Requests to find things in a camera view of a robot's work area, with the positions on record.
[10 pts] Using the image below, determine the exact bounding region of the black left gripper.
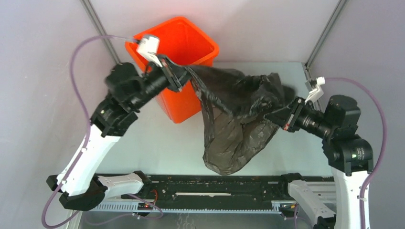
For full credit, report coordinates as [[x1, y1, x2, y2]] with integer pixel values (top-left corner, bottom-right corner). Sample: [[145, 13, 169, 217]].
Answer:
[[130, 54, 198, 111]]

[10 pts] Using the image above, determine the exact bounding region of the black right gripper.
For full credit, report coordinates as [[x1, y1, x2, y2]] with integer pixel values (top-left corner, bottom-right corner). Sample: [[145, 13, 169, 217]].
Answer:
[[263, 94, 333, 137]]

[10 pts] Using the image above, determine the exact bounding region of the black plastic trash bag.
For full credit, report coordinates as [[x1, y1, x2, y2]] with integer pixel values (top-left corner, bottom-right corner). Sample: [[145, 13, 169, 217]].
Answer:
[[189, 65, 297, 176]]

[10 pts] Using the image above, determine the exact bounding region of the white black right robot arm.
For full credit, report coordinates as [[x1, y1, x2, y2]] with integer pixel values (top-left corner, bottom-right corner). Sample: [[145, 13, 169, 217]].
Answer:
[[264, 95, 373, 229]]

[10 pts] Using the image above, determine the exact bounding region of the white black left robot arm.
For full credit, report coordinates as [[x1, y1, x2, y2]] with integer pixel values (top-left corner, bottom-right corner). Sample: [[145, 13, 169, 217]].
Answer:
[[46, 55, 192, 211]]

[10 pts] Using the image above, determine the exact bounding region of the orange plastic trash bin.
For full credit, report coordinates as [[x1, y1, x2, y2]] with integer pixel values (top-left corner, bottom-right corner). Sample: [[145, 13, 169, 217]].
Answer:
[[134, 17, 219, 124]]

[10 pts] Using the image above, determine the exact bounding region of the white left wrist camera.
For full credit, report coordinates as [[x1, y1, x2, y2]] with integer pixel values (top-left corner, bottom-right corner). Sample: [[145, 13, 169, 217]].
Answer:
[[136, 34, 162, 67]]

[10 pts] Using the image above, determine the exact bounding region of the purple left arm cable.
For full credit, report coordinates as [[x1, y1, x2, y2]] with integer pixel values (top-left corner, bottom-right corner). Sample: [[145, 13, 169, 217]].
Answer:
[[42, 35, 140, 229]]

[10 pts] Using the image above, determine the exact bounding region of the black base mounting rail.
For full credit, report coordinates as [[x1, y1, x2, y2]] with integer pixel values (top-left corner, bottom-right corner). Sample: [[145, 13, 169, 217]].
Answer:
[[121, 174, 336, 210]]

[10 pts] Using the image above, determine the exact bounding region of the aluminium frame post left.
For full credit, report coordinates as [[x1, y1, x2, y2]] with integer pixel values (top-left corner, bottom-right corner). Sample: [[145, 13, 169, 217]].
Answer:
[[80, 0, 121, 63]]

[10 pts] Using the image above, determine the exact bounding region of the aluminium frame post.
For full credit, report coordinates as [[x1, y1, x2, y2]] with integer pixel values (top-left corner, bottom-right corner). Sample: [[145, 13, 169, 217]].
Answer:
[[80, 0, 121, 63], [305, 0, 350, 70]]

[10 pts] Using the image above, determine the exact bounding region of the aluminium frame post right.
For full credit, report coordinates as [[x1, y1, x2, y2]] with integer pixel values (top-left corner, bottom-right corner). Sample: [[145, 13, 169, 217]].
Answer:
[[305, 0, 350, 70]]

